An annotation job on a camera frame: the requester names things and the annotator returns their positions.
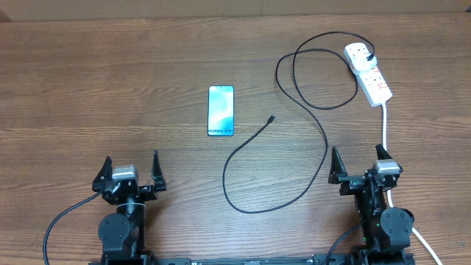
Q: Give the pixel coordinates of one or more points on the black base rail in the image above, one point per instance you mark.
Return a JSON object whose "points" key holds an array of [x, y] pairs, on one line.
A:
{"points": [[317, 259]]}

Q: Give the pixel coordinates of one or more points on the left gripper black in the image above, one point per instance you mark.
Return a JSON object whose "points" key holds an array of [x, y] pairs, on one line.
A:
{"points": [[148, 192]]}

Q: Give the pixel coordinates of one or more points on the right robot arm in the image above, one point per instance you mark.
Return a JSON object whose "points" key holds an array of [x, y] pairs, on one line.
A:
{"points": [[386, 229]]}

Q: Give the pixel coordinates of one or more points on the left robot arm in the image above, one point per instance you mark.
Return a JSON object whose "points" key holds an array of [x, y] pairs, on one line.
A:
{"points": [[123, 233]]}

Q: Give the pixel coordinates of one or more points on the blue Samsung Galaxy smartphone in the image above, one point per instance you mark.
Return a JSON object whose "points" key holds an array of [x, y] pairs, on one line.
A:
{"points": [[221, 110]]}

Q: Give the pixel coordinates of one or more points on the white charger plug adapter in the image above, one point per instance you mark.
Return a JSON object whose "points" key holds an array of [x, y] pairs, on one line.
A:
{"points": [[359, 62]]}

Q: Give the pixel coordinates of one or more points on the white power strip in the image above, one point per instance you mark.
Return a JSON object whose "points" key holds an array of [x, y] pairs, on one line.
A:
{"points": [[372, 82]]}

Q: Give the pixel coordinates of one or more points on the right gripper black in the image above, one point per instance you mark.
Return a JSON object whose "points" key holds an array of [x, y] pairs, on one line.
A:
{"points": [[351, 182]]}

